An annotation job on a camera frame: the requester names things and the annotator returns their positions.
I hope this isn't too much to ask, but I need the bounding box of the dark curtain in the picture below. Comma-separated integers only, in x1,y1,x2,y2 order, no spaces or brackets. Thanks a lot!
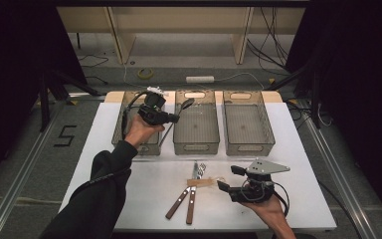
0,0,88,192
285,0,382,230

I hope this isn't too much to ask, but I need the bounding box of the white floor cable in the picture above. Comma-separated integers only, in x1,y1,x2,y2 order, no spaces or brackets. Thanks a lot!
122,61,266,91

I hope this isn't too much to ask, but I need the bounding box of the light wooden shelf unit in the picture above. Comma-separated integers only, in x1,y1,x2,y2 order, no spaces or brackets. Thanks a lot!
56,6,306,66

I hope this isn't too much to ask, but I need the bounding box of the left hand-held gripper cable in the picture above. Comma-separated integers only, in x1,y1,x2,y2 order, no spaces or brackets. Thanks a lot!
88,91,152,185

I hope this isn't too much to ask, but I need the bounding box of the wooden-handled knife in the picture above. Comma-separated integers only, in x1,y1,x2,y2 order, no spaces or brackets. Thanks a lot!
185,160,200,226

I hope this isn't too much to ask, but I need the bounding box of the black metal stand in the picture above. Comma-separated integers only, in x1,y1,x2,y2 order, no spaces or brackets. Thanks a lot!
265,59,322,129
38,66,103,132

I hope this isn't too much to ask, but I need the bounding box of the yellow tape roll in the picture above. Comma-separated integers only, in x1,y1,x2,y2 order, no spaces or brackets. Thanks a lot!
137,68,154,80

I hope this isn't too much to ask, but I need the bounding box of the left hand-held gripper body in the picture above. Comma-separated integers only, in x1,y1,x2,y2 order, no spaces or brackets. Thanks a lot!
137,86,173,126

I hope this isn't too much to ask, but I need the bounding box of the person's left hand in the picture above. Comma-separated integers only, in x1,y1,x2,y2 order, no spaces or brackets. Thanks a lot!
124,114,166,149

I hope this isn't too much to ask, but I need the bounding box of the metal spoon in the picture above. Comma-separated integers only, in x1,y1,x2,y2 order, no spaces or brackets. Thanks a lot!
158,98,196,147

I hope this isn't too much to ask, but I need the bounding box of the black cable bundle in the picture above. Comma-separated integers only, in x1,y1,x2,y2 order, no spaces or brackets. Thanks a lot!
247,7,291,77

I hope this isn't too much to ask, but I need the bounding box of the white power strip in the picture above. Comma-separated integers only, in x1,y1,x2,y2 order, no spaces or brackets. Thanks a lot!
185,75,216,84

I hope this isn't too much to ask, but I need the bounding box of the wooden-handled fork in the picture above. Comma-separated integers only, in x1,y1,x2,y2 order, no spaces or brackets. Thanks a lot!
164,162,207,221

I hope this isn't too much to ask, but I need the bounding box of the person's right hand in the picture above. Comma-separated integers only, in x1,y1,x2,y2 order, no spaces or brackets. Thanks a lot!
240,197,291,233

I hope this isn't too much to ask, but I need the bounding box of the metal floor rail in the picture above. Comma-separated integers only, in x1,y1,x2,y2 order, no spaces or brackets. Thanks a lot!
297,99,379,239
0,99,68,239

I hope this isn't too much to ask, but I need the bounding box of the right hand-held gripper cable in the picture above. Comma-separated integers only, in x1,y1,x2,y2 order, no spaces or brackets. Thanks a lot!
242,178,291,218

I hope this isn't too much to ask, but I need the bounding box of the hand-held gripper cable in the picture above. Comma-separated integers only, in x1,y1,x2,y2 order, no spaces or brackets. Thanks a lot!
88,91,152,185
242,178,291,218

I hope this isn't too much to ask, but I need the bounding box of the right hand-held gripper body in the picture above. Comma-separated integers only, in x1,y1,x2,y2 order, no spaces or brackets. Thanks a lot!
228,158,291,204

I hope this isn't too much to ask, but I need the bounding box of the smoked clear plastic bin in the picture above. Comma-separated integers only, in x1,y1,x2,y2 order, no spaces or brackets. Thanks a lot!
222,90,277,157
172,89,221,156
110,90,165,157

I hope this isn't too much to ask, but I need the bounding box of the clear spoon with amber handle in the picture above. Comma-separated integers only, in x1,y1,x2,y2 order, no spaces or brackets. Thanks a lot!
186,176,227,188

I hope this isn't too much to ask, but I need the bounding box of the white table cover sheet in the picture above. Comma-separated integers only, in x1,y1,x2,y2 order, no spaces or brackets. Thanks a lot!
59,102,337,231

